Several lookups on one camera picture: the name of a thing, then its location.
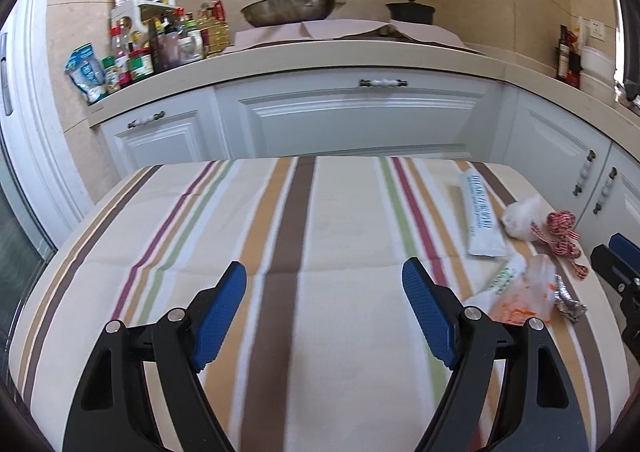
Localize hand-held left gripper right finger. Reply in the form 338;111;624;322
401;256;591;452

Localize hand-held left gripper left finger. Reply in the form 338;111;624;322
62;261;248;452

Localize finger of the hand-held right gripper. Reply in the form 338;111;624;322
590;243;640;294
609;233;640;275

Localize silver foil wrapper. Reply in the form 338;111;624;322
552;275;588;323

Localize red checked ribbon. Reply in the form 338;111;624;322
531;211;588;279

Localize white wrapper green print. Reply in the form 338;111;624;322
462;253;527;308

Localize clear plastic bag orange print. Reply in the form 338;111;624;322
490;253;558;325

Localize long white printed packet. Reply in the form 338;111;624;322
459;171;508;258

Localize striped tablecloth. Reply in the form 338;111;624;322
7;155;633;452

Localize white lidded container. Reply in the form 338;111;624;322
580;46;615;76
579;72;613;96

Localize red box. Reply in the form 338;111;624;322
567;27;583;84

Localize dark glass bottle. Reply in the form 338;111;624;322
555;25;571;80

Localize white kitchen cabinets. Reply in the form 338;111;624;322
87;67;640;253

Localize blue snack bag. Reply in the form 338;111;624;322
65;43;108;106

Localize cluster of condiment bottles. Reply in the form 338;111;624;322
65;0;233;106

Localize pink stove cover cloth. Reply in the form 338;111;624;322
234;18;486;53

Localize black lidded pot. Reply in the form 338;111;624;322
385;0;436;26

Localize white spice rack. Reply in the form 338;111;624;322
110;1;186;36

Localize ceramic cabinet door handle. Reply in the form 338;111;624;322
572;151;597;196
592;167;617;215

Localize short drawer handle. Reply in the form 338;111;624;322
128;111;166;129

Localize white door frame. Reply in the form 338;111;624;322
0;0;101;253

